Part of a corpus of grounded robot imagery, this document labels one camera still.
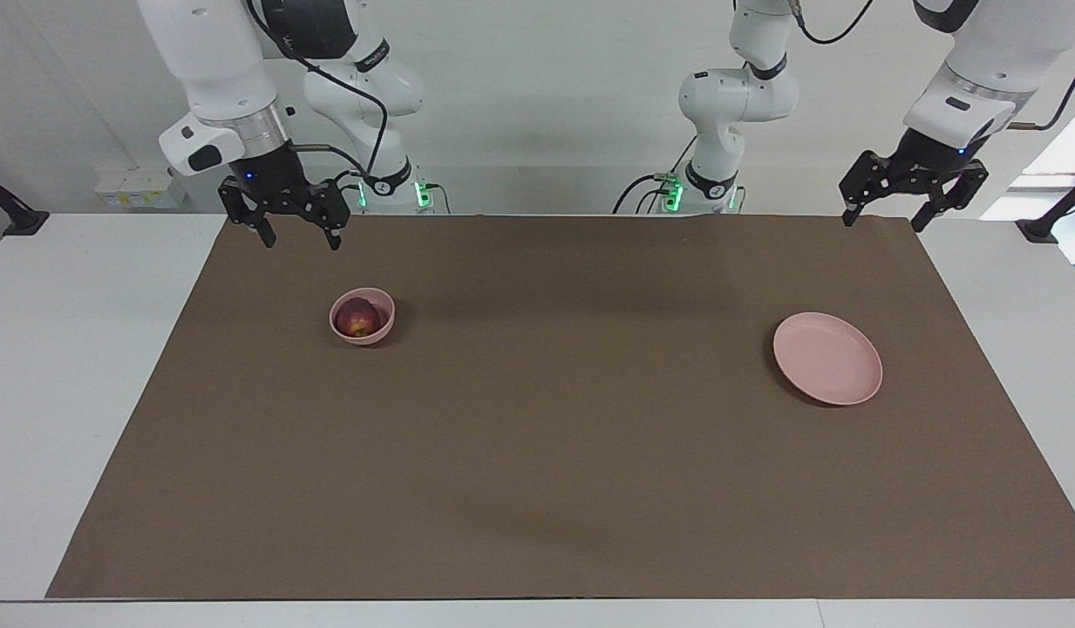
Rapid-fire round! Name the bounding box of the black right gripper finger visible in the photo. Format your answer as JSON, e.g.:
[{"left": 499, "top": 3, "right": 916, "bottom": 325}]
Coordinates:
[
  {"left": 218, "top": 176, "right": 277, "bottom": 250},
  {"left": 305, "top": 178, "right": 351, "bottom": 253}
]

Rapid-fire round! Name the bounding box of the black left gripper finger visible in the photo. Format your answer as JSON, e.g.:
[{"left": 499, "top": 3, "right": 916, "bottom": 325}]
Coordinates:
[
  {"left": 911, "top": 162, "right": 990, "bottom": 234},
  {"left": 839, "top": 150, "right": 896, "bottom": 229}
]

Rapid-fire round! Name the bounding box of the dark red apple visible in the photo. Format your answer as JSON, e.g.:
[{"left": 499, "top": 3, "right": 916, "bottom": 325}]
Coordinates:
[{"left": 336, "top": 298, "right": 383, "bottom": 338}]

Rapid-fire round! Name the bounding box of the pink bowl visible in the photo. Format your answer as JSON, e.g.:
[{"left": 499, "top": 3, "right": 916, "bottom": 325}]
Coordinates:
[{"left": 329, "top": 287, "right": 396, "bottom": 346}]

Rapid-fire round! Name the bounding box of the pink plate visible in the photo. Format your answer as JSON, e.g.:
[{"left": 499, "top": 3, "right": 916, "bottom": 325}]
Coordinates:
[{"left": 772, "top": 312, "right": 884, "bottom": 406}]

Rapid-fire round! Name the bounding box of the white board stack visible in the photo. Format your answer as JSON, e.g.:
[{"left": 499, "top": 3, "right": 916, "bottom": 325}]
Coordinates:
[{"left": 980, "top": 98, "right": 1075, "bottom": 222}]

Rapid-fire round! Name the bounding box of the brown paper table mat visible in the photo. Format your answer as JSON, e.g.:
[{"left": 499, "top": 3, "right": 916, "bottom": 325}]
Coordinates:
[{"left": 46, "top": 214, "right": 1075, "bottom": 600}]

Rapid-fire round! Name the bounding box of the black clamp mount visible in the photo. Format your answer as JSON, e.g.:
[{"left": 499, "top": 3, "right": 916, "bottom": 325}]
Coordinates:
[
  {"left": 0, "top": 166, "right": 51, "bottom": 237},
  {"left": 1016, "top": 170, "right": 1075, "bottom": 244}
]

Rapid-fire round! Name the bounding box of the white wall socket box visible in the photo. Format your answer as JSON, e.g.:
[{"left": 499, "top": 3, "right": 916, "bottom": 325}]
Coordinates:
[{"left": 95, "top": 167, "right": 189, "bottom": 210}]

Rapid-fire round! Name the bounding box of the black left base cable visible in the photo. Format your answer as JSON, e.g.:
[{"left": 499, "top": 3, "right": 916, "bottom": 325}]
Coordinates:
[{"left": 613, "top": 131, "right": 700, "bottom": 215}]

